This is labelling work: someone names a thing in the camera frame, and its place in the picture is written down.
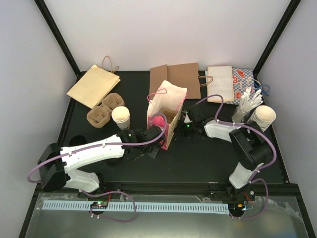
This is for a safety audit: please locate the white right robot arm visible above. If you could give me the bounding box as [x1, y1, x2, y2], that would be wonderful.
[178, 105, 277, 200]

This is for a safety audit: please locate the white paper bag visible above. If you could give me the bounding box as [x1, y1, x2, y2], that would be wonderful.
[199, 65, 234, 103]

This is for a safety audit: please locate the white perforated front rail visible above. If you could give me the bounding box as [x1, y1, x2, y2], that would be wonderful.
[42, 200, 229, 215]

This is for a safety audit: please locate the cake print paper bag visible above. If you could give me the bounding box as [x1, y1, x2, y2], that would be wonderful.
[147, 80, 187, 150]

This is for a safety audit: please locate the red blue patterned bag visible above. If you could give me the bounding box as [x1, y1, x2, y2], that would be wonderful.
[228, 67, 270, 105]

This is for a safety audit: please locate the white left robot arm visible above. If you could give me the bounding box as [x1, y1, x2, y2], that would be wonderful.
[38, 126, 165, 198]

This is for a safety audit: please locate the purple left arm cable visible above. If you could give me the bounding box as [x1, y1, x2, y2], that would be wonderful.
[27, 126, 166, 222]

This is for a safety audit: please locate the white plastic cutlery bunch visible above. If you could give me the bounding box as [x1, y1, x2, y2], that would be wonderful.
[231, 87, 263, 123]

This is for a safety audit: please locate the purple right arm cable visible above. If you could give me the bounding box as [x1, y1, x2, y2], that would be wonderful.
[191, 94, 277, 219]

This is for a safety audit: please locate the brown kraft paper bag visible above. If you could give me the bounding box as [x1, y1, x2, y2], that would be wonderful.
[149, 62, 201, 99]

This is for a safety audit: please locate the stack of paper cups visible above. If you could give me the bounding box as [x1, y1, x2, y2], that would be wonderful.
[252, 105, 276, 131]

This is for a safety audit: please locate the brown pulp cup carrier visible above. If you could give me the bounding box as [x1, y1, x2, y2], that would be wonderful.
[86, 93, 125, 128]

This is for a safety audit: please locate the tan paper bag with handles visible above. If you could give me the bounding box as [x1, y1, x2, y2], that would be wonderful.
[66, 56, 120, 109]

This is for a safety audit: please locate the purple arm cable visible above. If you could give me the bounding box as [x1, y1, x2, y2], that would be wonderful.
[191, 94, 277, 219]
[27, 126, 166, 222]

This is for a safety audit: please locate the white paper coffee cup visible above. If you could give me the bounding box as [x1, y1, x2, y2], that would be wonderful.
[111, 106, 130, 130]

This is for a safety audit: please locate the stack of black lids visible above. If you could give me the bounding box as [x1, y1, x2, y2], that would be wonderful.
[68, 135, 87, 147]

